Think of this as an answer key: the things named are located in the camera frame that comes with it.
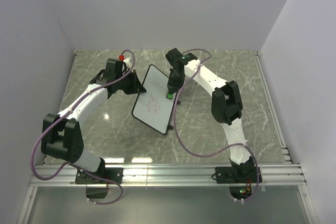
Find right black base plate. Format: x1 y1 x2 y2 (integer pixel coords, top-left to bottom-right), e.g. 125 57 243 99
211 166 257 184

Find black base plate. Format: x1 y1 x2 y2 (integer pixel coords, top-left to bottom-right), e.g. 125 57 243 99
211 166 257 184
75 167 123 185

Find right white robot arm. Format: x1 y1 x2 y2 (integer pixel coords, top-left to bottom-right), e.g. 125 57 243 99
165 48 257 182

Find aluminium front rail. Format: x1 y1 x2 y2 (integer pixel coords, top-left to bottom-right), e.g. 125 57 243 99
29 163 306 187

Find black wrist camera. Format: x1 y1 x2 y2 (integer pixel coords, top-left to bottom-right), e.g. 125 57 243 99
106 58 124 76
165 48 183 66

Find white board black frame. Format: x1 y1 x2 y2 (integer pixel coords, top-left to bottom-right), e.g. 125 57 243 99
131 65 175 135

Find aluminium right side rail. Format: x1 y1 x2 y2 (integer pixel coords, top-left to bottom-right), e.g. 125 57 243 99
253 51 293 164

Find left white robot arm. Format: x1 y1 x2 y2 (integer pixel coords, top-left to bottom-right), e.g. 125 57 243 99
41 69 146 183

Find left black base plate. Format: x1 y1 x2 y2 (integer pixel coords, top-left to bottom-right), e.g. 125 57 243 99
75 167 123 185

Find aluminium rail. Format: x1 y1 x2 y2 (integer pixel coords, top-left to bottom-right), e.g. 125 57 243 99
29 163 306 187
253 51 293 164

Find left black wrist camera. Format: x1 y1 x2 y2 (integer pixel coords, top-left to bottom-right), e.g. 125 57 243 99
106 58 124 76

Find green whiteboard eraser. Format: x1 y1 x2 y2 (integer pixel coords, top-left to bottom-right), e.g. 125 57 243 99
166 93 173 99

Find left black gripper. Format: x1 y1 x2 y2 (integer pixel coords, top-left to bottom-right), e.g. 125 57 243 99
117 70 146 95

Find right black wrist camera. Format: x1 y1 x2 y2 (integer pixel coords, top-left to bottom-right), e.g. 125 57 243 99
165 48 183 66

